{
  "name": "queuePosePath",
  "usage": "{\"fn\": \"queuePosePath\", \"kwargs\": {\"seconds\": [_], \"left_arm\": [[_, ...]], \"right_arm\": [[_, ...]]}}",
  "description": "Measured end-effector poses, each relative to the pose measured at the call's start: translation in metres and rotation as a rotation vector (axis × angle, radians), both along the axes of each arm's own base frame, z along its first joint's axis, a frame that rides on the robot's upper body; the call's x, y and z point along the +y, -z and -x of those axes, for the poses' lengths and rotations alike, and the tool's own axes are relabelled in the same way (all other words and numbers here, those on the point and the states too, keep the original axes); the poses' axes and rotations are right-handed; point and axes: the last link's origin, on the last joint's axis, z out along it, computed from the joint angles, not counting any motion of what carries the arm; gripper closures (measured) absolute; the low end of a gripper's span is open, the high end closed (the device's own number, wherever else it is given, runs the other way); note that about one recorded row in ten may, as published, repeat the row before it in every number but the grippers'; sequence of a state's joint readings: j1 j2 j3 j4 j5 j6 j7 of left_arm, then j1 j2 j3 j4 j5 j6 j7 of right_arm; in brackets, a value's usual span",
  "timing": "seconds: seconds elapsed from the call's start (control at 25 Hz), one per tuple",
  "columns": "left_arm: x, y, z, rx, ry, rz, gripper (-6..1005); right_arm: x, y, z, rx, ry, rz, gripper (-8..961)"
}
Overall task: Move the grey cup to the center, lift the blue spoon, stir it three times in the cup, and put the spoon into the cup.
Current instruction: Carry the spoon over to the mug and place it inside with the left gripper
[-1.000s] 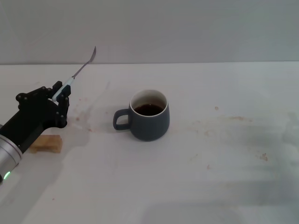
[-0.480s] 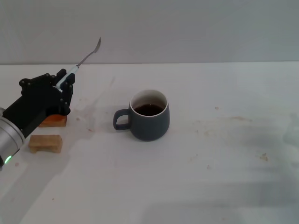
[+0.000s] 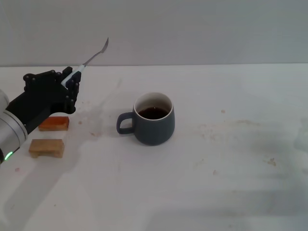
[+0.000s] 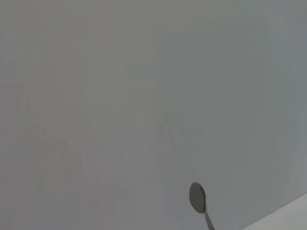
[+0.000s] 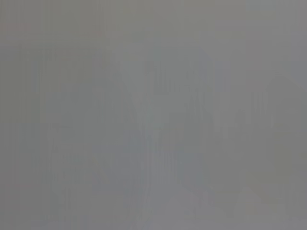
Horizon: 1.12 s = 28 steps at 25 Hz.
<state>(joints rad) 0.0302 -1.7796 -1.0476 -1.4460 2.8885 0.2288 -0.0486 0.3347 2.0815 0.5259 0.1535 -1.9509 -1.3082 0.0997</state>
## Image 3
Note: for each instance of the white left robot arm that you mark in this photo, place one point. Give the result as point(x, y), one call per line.
point(9, 134)

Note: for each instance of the light tan wooden block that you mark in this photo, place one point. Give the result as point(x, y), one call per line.
point(48, 146)

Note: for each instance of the dark grey ceramic mug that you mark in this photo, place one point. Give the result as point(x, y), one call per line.
point(154, 130)

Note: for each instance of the dark coffee liquid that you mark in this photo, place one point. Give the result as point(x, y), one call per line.
point(152, 113)

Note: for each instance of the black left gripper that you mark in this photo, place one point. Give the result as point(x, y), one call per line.
point(41, 103)

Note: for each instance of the reddish brown wooden block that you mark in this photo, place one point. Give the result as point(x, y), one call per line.
point(56, 124)

